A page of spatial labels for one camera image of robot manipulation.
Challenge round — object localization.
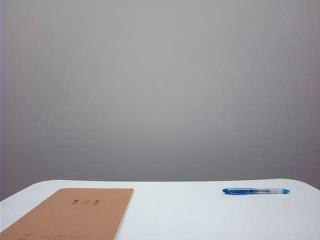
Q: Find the blue transparent ballpoint pen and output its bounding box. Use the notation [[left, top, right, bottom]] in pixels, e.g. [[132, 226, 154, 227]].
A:
[[222, 188, 291, 196]]

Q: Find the brown kraft notebook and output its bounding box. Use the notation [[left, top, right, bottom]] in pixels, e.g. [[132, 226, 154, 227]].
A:
[[0, 188, 135, 240]]

